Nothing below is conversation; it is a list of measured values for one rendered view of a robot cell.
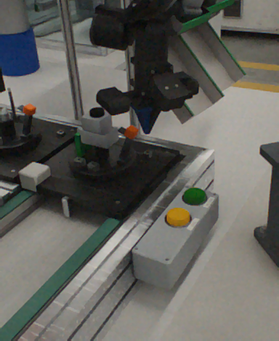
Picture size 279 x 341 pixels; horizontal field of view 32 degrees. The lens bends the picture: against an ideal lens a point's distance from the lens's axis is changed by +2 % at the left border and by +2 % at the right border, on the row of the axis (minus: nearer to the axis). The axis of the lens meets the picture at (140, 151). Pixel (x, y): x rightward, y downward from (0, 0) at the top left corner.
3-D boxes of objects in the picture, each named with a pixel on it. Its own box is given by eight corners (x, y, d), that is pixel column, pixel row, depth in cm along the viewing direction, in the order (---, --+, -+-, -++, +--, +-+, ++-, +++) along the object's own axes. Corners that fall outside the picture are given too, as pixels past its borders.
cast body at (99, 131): (119, 139, 97) (116, 107, 93) (107, 149, 94) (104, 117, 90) (85, 131, 101) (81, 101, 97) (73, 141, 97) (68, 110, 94)
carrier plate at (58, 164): (180, 158, 104) (179, 150, 103) (122, 220, 86) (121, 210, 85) (90, 137, 115) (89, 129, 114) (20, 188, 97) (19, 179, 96)
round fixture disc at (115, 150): (148, 155, 101) (147, 147, 100) (112, 190, 91) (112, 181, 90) (94, 143, 108) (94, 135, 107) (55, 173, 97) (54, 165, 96)
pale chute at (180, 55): (213, 105, 118) (224, 95, 114) (182, 125, 109) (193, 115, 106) (147, 12, 120) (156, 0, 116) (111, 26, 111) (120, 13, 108)
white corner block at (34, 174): (53, 182, 98) (50, 165, 96) (38, 194, 95) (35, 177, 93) (35, 177, 100) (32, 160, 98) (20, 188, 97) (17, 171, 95)
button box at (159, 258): (219, 219, 93) (219, 192, 90) (170, 292, 77) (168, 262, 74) (185, 209, 96) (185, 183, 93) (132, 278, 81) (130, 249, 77)
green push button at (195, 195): (208, 198, 90) (208, 190, 89) (200, 210, 87) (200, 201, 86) (189, 193, 92) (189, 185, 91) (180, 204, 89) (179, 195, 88)
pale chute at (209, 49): (235, 83, 129) (246, 74, 126) (208, 100, 120) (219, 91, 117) (174, -2, 131) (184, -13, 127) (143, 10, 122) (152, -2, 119)
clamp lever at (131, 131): (129, 158, 96) (139, 129, 91) (124, 162, 94) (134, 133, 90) (115, 148, 97) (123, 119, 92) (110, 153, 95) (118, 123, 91)
